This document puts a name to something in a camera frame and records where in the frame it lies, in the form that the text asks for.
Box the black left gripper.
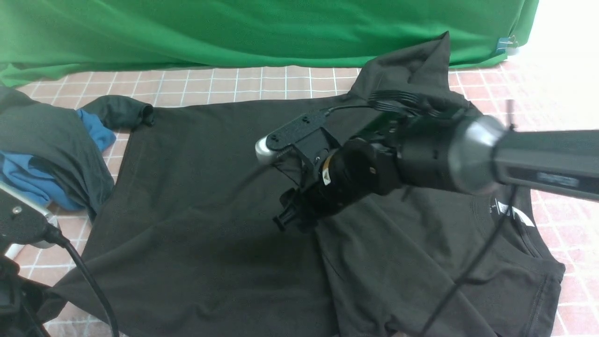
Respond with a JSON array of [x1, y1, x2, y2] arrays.
[[0, 256, 50, 337]]

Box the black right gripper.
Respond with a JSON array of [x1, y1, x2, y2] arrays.
[[272, 112, 407, 233]]

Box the dark gray long-sleeved shirt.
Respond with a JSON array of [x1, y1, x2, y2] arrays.
[[37, 32, 567, 337]]

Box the blue shirt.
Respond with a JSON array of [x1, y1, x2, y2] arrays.
[[0, 109, 116, 211]]

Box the white shirt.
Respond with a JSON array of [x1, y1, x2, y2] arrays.
[[0, 242, 24, 260]]

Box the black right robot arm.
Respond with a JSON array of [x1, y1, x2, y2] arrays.
[[255, 112, 599, 232]]

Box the green backdrop cloth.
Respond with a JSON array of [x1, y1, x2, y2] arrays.
[[0, 0, 539, 87]]

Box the blue binder clip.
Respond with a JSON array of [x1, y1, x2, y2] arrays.
[[496, 36, 519, 55]]

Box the pink checkered tablecloth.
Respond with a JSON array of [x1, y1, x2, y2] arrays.
[[19, 58, 598, 337]]

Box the black left camera cable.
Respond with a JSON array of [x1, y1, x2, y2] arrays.
[[44, 225, 120, 337]]

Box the black camera cable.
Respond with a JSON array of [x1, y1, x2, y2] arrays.
[[323, 89, 450, 117], [44, 225, 120, 337]]

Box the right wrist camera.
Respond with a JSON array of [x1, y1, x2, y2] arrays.
[[255, 110, 328, 165]]

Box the black right camera cable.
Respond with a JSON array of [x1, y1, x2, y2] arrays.
[[323, 89, 450, 117]]

